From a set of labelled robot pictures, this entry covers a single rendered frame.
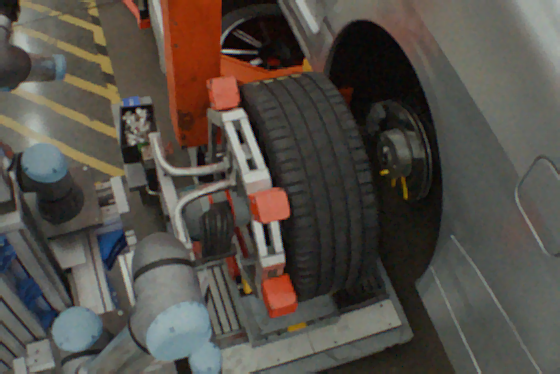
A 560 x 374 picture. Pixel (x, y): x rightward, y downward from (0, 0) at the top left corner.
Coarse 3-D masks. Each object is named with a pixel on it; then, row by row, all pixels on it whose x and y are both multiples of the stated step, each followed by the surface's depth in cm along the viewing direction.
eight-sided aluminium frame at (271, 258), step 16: (208, 112) 176; (224, 112) 160; (240, 112) 158; (208, 128) 185; (224, 128) 157; (240, 128) 158; (224, 144) 189; (256, 144) 153; (240, 160) 150; (256, 160) 150; (240, 176) 150; (256, 176) 147; (256, 224) 149; (272, 224) 150; (256, 240) 151; (272, 240) 153; (240, 256) 191; (256, 256) 191; (272, 256) 152; (240, 272) 189; (256, 272) 162; (272, 272) 163; (256, 288) 168
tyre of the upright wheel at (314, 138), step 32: (256, 96) 157; (288, 96) 157; (320, 96) 156; (288, 128) 150; (320, 128) 150; (352, 128) 151; (288, 160) 146; (320, 160) 147; (352, 160) 149; (288, 192) 145; (320, 192) 146; (352, 192) 148; (288, 224) 150; (320, 224) 147; (352, 224) 150; (320, 256) 151; (352, 256) 155; (320, 288) 161
